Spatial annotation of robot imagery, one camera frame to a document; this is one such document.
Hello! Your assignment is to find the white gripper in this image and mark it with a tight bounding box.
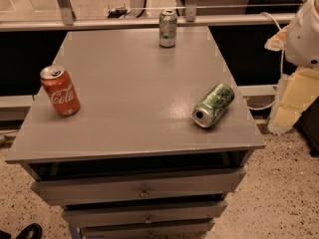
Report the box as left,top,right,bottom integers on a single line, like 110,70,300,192
264,0,319,134

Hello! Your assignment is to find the green soda can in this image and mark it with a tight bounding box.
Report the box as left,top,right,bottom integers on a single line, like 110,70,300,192
192,84,234,128

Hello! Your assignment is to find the red Coca-Cola can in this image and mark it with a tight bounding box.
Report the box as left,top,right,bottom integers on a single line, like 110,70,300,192
40,65,80,117

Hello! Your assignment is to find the top grey drawer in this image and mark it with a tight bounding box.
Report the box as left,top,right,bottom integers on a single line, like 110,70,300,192
32,167,246,206

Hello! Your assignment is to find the grey drawer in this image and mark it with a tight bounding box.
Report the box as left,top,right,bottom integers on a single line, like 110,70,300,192
83,219,215,239
32,167,246,206
63,200,227,227

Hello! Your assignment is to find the grey drawer cabinet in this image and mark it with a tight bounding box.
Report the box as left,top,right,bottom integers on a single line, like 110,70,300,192
4,26,267,239

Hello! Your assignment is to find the small black floor device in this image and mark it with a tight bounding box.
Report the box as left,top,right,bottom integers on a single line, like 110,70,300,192
108,5,128,18

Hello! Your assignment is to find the bottom grey drawer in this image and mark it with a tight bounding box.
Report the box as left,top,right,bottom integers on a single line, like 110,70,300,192
83,219,215,239

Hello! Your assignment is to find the grey metal railing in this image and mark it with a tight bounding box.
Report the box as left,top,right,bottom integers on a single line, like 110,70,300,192
0,0,319,32

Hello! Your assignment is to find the middle grey drawer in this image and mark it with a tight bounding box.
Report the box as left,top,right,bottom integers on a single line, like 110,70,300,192
63,200,227,227

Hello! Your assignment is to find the black shoe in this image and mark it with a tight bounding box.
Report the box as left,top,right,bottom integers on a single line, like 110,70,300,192
15,223,42,239

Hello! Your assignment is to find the white cable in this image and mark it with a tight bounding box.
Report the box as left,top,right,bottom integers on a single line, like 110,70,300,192
246,11,287,112

